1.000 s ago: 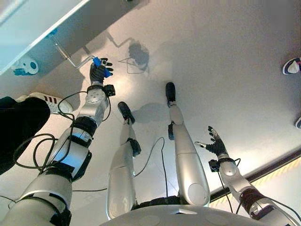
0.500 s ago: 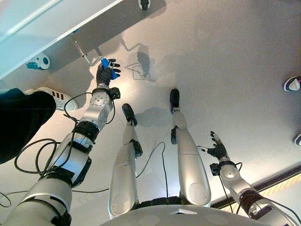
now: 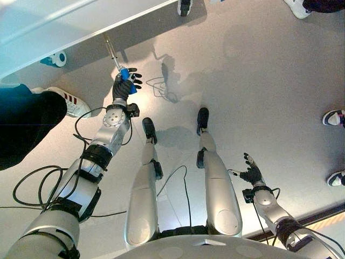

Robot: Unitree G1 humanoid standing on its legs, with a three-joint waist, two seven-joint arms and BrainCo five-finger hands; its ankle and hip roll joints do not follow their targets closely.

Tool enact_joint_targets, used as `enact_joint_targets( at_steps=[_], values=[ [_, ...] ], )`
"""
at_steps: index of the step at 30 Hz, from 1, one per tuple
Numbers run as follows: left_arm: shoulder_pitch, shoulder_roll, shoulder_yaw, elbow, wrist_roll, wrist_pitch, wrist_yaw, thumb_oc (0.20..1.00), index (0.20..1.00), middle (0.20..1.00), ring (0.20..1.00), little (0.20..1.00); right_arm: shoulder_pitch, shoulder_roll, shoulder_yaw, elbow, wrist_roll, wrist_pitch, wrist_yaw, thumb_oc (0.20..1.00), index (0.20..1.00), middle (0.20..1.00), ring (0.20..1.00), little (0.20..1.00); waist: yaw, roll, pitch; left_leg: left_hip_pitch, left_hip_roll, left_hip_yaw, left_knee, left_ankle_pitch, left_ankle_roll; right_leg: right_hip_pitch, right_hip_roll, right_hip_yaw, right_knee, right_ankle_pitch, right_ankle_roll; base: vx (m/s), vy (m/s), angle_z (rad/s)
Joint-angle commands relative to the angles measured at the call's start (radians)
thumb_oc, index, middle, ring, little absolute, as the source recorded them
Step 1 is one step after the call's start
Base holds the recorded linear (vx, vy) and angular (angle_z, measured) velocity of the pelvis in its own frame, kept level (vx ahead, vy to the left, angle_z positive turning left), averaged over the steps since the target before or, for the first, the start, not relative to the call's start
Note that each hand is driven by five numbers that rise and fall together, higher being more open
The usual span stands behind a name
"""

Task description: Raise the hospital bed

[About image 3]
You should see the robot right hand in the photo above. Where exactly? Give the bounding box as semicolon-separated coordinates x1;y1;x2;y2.
229;152;263;187

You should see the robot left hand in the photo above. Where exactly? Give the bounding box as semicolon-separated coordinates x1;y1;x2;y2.
112;67;143;101

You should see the metal crank with blue grip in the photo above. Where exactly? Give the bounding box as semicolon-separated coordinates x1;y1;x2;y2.
103;33;137;95

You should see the blue white bed caster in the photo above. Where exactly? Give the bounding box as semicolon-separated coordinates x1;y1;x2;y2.
40;51;67;68

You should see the silver robot right leg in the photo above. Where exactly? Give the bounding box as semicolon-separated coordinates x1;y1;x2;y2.
196;128;243;238

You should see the silver robot leg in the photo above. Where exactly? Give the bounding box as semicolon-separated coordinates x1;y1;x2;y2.
124;136;164;247
196;128;243;238

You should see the dark robot left foot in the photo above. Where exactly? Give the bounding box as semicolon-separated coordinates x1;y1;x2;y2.
141;117;158;145

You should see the dark robot foot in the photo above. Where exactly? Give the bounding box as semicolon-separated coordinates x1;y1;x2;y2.
141;117;158;145
196;107;210;137

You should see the white shoe with red stripes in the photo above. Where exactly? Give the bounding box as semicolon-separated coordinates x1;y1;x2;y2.
30;86;93;119

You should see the dark robot right foot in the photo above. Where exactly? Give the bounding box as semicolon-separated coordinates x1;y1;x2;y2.
196;107;210;137

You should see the navy white sneaker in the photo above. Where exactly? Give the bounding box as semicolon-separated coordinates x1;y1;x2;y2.
327;169;345;188
322;108;345;126

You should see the silver robot torso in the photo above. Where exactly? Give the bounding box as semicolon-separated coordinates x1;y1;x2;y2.
113;225;297;259

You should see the person in dark clothing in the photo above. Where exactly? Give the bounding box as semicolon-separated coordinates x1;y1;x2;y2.
0;83;68;172

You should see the white and black shoe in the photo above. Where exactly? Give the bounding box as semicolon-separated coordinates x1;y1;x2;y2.
177;0;193;17

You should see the silver robot left leg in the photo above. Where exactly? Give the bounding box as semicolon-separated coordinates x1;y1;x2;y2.
124;136;164;247

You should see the person's dark trouser leg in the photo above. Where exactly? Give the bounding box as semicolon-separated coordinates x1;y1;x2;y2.
302;0;345;14

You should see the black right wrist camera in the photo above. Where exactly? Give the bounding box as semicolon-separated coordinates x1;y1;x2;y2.
241;188;254;204

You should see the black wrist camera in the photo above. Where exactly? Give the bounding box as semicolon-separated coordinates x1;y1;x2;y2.
241;188;254;204
126;103;141;119

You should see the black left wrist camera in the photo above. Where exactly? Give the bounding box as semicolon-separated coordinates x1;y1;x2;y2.
126;103;141;119

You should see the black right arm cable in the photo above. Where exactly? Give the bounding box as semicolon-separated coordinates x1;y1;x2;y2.
251;187;281;247

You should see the black cable between legs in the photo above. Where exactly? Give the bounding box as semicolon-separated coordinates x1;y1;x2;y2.
157;165;193;229

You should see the white hospital bed frame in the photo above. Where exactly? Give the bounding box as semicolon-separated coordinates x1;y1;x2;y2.
0;0;179;79

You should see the thin black floor cable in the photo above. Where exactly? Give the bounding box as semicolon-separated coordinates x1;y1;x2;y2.
0;206;127;219

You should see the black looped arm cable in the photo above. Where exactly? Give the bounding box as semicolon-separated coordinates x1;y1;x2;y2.
11;106;133;212

